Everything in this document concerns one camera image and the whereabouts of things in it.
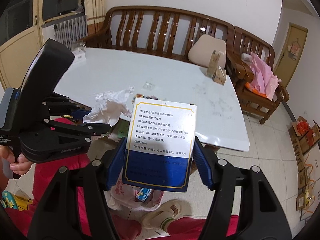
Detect white tissue paper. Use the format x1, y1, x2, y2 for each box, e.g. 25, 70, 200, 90
82, 87, 135, 126

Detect yellow snack wrapper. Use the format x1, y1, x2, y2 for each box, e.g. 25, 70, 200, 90
131, 94, 159, 104

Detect white and blue medicine box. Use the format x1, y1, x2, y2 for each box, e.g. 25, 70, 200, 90
122, 98, 197, 192

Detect plastic trash bag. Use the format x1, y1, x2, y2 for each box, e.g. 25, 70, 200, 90
104, 172, 164, 211

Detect person's left hand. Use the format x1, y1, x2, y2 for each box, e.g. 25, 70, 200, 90
0, 145, 34, 189

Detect red trouser leg left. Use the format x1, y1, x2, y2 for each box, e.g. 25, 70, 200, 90
4, 117, 142, 240

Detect red trouser leg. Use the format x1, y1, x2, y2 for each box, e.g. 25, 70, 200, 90
4, 117, 142, 240
150, 214, 239, 240

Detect white flat box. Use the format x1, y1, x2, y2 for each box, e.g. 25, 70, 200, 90
72, 48, 86, 63

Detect white slipper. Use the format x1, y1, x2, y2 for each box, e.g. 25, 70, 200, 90
141, 199, 182, 231

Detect cardboard boxes on floor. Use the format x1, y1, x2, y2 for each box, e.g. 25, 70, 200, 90
288, 116, 319, 220

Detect cream balcony door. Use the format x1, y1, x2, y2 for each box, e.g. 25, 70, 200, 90
1, 0, 85, 89

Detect long brown wooden bench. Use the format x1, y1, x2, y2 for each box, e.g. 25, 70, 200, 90
82, 5, 235, 62

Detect pink plastic bag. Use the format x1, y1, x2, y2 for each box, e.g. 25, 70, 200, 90
245, 52, 281, 101

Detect beige seat cushion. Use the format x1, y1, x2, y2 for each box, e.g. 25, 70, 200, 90
188, 34, 227, 68

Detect tall green drink carton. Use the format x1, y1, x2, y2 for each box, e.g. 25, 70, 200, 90
206, 50, 226, 79

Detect small beige carton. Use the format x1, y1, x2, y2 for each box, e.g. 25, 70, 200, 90
212, 66, 227, 85

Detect yellow wooden door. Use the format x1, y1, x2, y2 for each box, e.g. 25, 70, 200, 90
274, 23, 308, 87

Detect brown wooden armchair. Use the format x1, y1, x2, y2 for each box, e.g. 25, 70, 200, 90
226, 27, 290, 124

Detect grey wall radiator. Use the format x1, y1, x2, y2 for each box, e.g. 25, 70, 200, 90
53, 14, 88, 49

